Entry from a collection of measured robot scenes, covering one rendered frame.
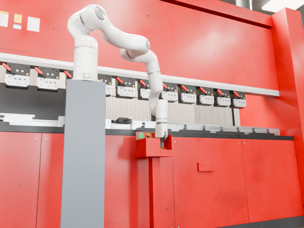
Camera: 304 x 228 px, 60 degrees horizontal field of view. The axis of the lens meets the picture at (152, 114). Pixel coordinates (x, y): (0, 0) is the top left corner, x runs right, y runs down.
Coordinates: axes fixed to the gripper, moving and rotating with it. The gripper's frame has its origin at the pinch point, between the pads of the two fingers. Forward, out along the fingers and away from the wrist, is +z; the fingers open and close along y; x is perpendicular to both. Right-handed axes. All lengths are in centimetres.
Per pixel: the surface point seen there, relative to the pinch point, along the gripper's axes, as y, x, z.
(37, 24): -52, -77, -88
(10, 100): -100, -93, -35
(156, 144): 6.1, -7.6, -0.9
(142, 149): 0.7, -15.2, 2.6
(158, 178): 4.0, -4.5, 21.5
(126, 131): -25.1, -15.7, -9.3
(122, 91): -40, -13, -42
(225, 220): -9, 68, 64
